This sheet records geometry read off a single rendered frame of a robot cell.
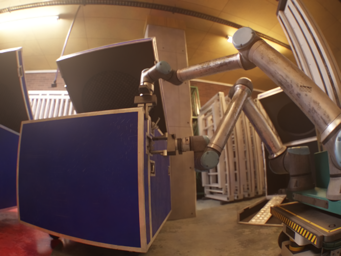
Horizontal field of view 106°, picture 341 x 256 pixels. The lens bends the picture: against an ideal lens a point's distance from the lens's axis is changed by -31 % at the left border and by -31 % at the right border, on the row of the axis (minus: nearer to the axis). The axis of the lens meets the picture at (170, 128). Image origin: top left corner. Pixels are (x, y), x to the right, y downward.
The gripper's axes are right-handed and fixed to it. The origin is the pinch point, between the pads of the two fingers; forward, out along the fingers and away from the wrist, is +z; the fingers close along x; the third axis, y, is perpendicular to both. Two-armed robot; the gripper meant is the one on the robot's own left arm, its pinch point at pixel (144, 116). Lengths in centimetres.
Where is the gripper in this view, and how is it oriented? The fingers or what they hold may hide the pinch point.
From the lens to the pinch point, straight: 108.4
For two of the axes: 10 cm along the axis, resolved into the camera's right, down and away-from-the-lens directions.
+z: 0.1, 9.1, -4.1
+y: 1.3, 4.1, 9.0
